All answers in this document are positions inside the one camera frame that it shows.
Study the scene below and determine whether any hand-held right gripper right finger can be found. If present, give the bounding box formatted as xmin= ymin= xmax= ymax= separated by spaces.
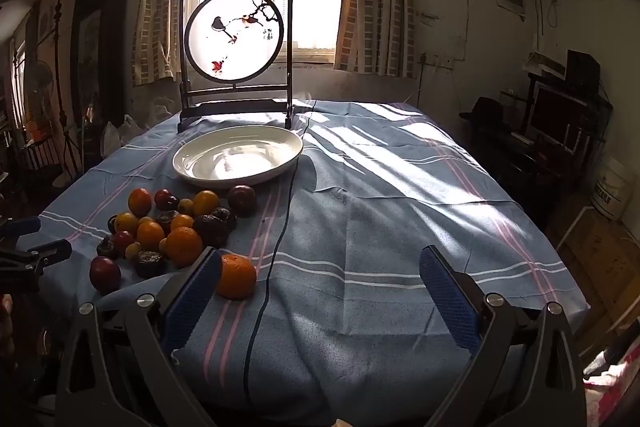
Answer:
xmin=419 ymin=244 xmax=588 ymax=427

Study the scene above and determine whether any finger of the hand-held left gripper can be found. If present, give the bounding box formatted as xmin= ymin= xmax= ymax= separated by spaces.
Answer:
xmin=0 ymin=238 xmax=73 ymax=293
xmin=0 ymin=216 xmax=42 ymax=240

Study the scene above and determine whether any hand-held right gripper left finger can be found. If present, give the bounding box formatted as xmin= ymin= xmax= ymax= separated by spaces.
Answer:
xmin=55 ymin=247 xmax=223 ymax=427

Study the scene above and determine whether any large orange tangerine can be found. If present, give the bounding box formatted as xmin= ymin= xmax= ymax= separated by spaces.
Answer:
xmin=215 ymin=253 xmax=258 ymax=300
xmin=166 ymin=227 xmax=204 ymax=269

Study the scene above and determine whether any white oval plate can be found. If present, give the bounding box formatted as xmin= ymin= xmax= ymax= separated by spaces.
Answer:
xmin=172 ymin=125 xmax=304 ymax=188

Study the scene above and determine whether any blue striped tablecloth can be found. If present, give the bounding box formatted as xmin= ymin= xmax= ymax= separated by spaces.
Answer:
xmin=17 ymin=99 xmax=591 ymax=427

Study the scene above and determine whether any white plastic bag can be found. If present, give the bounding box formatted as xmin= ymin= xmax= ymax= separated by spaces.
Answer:
xmin=100 ymin=114 xmax=146 ymax=158

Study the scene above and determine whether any standing fan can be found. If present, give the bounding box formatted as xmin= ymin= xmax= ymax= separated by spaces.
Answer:
xmin=22 ymin=57 xmax=56 ymax=128

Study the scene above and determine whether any black metal stand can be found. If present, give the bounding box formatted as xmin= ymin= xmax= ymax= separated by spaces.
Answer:
xmin=50 ymin=0 xmax=83 ymax=178

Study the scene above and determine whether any red white patterned cloth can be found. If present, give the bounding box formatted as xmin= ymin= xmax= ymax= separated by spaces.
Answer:
xmin=585 ymin=347 xmax=640 ymax=427

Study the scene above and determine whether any white plastic bucket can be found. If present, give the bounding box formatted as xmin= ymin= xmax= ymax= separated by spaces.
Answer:
xmin=590 ymin=157 xmax=633 ymax=220

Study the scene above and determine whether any computer monitor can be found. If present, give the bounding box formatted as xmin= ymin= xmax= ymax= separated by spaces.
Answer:
xmin=527 ymin=82 xmax=591 ymax=148

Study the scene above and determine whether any black speaker box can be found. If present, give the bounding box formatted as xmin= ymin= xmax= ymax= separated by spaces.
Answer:
xmin=565 ymin=49 xmax=601 ymax=95

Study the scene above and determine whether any round painted black-framed table screen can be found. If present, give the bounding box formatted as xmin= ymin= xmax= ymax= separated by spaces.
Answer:
xmin=177 ymin=0 xmax=296 ymax=132

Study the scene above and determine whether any black cable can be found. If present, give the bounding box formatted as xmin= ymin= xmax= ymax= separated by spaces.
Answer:
xmin=242 ymin=152 xmax=303 ymax=408

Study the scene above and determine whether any dark framed wall picture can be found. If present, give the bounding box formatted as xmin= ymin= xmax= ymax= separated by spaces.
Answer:
xmin=70 ymin=0 xmax=133 ymax=128

